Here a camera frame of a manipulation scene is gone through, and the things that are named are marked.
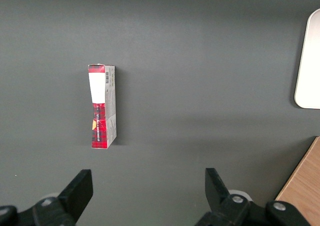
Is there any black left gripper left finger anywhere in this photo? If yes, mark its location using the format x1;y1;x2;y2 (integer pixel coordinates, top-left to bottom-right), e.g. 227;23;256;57
0;169;94;226

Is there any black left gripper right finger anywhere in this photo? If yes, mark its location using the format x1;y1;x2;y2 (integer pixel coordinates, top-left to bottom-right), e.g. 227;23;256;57
194;167;311;226

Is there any beige rectangular tray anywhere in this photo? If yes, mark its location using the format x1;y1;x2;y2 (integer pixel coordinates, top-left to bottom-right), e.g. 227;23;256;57
294;8;320;109

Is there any red tartan cardboard box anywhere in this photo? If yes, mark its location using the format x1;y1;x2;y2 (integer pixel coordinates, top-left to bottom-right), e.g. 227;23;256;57
87;64;118;149

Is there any oak wooden drawer cabinet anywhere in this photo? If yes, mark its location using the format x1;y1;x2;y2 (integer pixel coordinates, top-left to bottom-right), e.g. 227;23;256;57
274;135;320;226

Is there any dark grey table mat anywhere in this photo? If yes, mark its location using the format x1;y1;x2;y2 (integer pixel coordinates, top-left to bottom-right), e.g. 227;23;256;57
0;0;320;226

